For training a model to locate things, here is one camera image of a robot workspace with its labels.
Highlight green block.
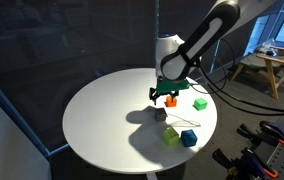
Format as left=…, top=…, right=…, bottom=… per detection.
left=192, top=97, right=209, bottom=112

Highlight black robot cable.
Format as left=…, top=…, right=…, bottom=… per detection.
left=189, top=37, right=284, bottom=117

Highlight orange block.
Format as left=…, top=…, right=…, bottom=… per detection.
left=165, top=95, right=178, bottom=108

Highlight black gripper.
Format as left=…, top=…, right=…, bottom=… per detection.
left=149, top=87, right=180, bottom=106

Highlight blue window frame post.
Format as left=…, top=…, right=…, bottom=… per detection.
left=153, top=0, right=161, bottom=41
left=0, top=66, right=72, bottom=158

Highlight clear plastic bag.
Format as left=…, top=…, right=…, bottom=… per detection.
left=255, top=37, right=279, bottom=57

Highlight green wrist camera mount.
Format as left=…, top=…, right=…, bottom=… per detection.
left=156, top=78, right=191, bottom=95

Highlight purple orange spring clamp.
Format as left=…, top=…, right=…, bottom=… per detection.
left=211, top=148, right=279, bottom=180
left=236, top=119, right=284, bottom=149

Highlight blue block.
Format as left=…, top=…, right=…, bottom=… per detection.
left=180, top=129, right=198, bottom=148

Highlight white table pedestal base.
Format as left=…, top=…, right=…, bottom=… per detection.
left=146, top=171, right=159, bottom=180

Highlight gray block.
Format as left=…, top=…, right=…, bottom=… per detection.
left=154, top=107, right=168, bottom=122

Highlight wooden armchair gray cushion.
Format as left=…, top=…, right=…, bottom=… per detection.
left=229, top=45, right=284, bottom=100

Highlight lime yellow-green block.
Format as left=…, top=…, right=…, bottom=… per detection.
left=162, top=126, right=180, bottom=147

